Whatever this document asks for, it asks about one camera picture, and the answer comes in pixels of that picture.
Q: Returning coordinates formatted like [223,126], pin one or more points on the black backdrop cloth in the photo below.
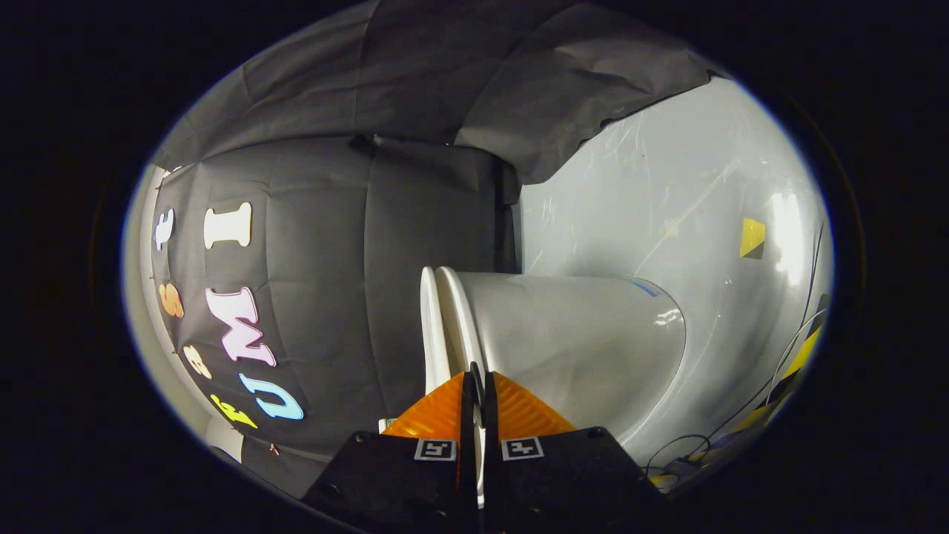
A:
[334,259]

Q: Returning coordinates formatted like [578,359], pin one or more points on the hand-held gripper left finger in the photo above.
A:
[385,482]

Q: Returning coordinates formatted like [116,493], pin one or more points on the white toilet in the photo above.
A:
[578,348]

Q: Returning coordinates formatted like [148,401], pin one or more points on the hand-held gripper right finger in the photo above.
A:
[563,482]

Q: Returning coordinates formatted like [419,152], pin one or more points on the yellow floor tape piece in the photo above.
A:
[752,237]

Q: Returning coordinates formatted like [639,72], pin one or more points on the yellow black striped floor tape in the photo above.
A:
[797,363]

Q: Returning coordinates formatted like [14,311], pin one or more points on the white toilet lid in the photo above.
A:
[434,334]

